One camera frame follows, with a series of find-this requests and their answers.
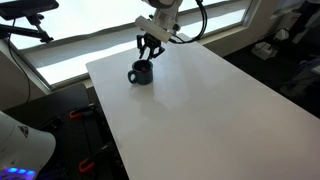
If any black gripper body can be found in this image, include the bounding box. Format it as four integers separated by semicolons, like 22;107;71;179
136;33;161;49

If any dark green ceramic mug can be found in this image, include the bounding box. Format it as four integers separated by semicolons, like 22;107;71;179
127;60;153;85

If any orange handled clamp far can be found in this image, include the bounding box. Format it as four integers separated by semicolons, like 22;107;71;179
69;105;96;120

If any orange handled clamp near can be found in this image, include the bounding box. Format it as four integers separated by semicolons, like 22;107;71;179
78;143;114;174

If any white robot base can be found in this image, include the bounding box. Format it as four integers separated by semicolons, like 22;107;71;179
0;112;56;180

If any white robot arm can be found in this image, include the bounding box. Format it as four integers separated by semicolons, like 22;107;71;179
135;0;183;60

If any black camera on stand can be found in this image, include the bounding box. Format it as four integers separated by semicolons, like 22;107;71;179
0;0;59;43

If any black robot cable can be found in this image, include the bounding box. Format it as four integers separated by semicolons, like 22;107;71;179
169;0;208;44

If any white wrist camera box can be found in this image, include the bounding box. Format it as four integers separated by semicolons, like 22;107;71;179
135;16;172;43

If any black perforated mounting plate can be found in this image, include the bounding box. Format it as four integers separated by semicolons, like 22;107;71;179
37;108;117;180

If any orange handled clamp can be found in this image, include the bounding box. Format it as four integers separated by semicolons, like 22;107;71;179
69;105;96;120
78;143;114;174

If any white device on floor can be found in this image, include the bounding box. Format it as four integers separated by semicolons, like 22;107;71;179
251;42;277;60

